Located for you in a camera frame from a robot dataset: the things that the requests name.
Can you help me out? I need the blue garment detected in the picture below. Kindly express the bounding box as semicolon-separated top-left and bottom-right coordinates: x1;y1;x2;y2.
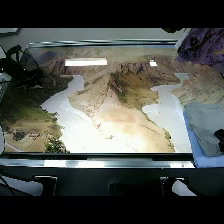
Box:
182;109;224;169

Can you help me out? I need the purple garment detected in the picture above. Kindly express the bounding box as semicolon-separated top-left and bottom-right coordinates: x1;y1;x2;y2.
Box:
175;28;224;74

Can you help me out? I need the black cable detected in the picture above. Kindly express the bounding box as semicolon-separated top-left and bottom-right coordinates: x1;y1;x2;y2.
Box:
0;44;25;66

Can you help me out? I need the silver frame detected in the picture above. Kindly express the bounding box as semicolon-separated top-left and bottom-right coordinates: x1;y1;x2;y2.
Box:
0;156;198;197

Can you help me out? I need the grey garment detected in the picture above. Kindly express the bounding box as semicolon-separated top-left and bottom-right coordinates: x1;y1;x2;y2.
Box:
183;101;224;158

